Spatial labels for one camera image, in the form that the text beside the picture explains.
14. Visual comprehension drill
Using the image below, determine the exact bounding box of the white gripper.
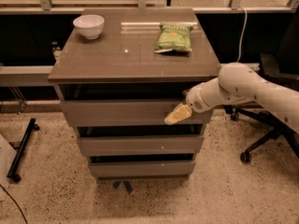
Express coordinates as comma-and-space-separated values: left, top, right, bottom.
164, 83, 213, 125

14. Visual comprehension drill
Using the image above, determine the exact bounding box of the grey top drawer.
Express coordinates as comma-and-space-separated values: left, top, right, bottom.
59, 98, 217, 128

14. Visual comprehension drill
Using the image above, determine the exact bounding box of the grey drawer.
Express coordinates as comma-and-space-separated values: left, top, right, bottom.
77, 135, 204, 157
59, 98, 217, 128
89, 161, 195, 179

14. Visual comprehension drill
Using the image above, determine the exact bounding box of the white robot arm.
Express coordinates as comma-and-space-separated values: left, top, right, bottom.
164, 63, 299, 133

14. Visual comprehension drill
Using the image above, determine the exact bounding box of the grey middle drawer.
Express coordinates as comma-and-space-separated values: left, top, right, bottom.
77, 135, 204, 157

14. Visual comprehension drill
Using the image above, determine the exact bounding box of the grey drawer cabinet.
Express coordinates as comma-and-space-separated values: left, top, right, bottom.
49, 8, 221, 180

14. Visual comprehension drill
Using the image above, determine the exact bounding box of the grey bottom drawer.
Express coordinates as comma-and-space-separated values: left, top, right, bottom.
89, 161, 195, 179

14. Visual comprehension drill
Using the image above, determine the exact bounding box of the green chip bag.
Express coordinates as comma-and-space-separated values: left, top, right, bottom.
154, 23, 192, 53

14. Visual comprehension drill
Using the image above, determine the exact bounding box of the black office chair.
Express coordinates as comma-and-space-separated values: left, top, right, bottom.
222, 7, 299, 164

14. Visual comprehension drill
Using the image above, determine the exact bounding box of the white ceramic bowl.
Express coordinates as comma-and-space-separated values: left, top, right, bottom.
73, 15, 105, 39

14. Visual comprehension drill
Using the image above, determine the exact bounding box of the white hanging cable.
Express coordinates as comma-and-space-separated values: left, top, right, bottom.
236, 7, 248, 63

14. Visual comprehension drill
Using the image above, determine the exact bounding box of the black floor cable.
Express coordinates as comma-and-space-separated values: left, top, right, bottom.
0, 184, 29, 224

